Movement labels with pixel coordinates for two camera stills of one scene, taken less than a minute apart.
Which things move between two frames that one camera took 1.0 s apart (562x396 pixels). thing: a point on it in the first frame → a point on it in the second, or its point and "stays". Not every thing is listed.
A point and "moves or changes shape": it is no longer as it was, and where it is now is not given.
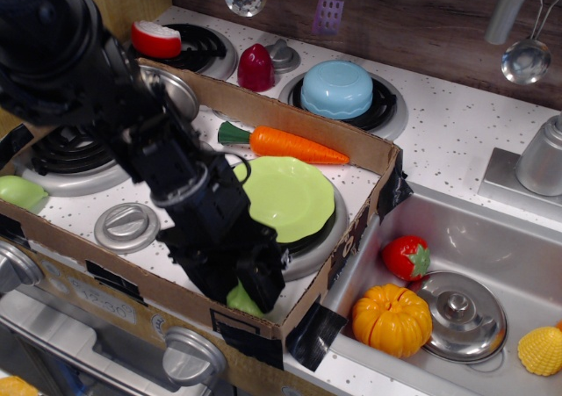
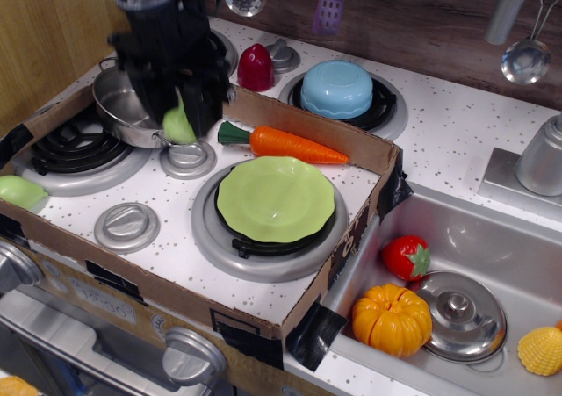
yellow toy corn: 540,350 stays
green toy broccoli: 238,298 moves or changes shape
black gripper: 202,219 → 171,43
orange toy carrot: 279,143 stays
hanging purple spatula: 329,11 stays
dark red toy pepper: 255,71 stays
